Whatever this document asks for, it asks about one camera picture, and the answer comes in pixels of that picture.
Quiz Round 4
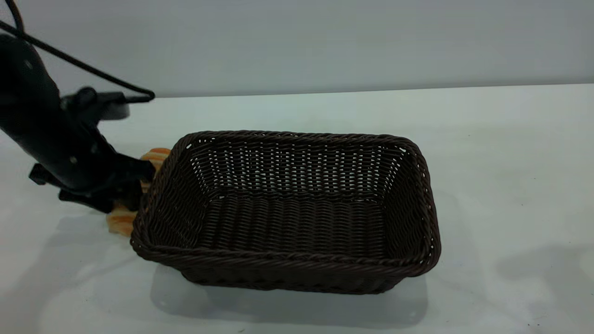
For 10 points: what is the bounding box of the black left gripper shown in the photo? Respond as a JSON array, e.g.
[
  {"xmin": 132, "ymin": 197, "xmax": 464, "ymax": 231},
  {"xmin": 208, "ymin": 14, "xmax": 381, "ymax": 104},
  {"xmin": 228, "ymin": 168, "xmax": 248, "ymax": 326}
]
[{"xmin": 0, "ymin": 98, "xmax": 156, "ymax": 214}]

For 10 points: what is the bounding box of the twisted golden bread roll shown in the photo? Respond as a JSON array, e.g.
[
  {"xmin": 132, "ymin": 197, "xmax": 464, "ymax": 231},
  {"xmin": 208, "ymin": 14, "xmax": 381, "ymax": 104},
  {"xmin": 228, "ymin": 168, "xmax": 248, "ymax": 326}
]
[{"xmin": 106, "ymin": 148, "xmax": 172, "ymax": 237}]

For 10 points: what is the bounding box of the dark brown woven wicker basket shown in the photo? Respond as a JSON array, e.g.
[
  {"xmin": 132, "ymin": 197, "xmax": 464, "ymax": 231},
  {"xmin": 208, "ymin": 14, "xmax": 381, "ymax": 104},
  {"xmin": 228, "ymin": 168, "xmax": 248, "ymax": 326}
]
[{"xmin": 130, "ymin": 130, "xmax": 441, "ymax": 295}]

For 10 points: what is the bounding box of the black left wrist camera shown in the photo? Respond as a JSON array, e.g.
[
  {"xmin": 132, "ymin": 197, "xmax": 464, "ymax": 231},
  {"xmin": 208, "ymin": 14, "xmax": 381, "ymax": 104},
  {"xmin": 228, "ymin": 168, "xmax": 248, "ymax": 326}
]
[{"xmin": 61, "ymin": 86, "xmax": 131, "ymax": 126}]

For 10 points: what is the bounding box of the black camera cable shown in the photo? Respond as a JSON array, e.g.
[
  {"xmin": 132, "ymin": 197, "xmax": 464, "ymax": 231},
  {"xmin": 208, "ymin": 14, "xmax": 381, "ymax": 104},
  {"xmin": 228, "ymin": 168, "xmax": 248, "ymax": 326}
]
[{"xmin": 0, "ymin": 0, "xmax": 156, "ymax": 103}]

